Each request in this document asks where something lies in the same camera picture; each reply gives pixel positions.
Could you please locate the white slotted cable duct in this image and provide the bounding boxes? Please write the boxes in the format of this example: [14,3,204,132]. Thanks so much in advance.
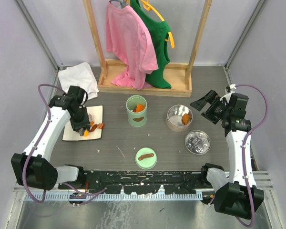
[25,192,203,201]

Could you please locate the left aluminium frame post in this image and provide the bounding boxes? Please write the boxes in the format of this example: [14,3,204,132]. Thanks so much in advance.
[15,0,63,72]

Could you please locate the brown grilled eel piece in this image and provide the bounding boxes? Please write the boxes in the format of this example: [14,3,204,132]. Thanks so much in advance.
[89,124,98,132]

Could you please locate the grey clothes hanger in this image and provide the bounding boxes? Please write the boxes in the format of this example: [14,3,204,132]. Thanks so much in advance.
[109,0,130,9]

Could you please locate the wooden clothes rack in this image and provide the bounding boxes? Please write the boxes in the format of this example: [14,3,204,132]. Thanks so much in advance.
[84,0,211,97]

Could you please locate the metal serving tongs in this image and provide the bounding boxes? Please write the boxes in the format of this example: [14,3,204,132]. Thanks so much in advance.
[79,114,94,136]

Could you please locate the round silver tin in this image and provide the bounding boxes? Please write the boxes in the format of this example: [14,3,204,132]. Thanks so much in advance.
[166,104,193,132]

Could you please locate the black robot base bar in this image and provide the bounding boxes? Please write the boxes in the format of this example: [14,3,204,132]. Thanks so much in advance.
[70,170,212,195]

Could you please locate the green t-shirt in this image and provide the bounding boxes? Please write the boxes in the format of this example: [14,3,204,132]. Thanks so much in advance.
[130,0,172,89]

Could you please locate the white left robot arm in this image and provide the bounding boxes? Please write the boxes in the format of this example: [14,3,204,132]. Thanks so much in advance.
[11,86,90,190]

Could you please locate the white square plate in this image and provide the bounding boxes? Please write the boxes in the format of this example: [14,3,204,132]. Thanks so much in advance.
[62,105,103,141]

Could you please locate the white cloth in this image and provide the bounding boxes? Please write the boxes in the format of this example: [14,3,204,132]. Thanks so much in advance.
[58,62,99,100]

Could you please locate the mint green tin canister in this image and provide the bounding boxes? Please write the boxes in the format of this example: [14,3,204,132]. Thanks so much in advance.
[126,95,147,127]

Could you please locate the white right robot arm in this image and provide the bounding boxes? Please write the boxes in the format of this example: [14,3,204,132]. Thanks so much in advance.
[190,90,264,222]

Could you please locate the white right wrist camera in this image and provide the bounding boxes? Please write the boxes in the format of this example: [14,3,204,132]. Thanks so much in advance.
[220,84,236,104]

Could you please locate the pink t-shirt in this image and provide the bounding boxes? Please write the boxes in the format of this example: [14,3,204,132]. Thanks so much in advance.
[106,3,158,90]

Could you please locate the aluminium corner frame post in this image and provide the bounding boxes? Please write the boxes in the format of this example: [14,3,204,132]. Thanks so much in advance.
[225,0,269,70]

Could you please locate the orange fried shrimp piece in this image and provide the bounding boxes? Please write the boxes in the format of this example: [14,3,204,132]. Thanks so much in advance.
[181,114,191,125]

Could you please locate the orange clothes hanger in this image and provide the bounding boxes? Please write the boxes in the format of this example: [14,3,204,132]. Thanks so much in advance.
[138,0,176,49]

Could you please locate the silver embossed tin lid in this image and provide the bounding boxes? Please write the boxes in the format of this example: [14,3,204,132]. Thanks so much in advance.
[184,130,211,155]

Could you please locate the orange salmon sushi piece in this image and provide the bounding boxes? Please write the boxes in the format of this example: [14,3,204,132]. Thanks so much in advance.
[133,104,145,113]

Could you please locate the mint green canister lid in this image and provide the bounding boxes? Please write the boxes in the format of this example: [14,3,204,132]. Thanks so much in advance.
[135,147,157,170]

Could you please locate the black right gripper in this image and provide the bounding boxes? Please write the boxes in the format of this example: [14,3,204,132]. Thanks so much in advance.
[190,90,231,125]

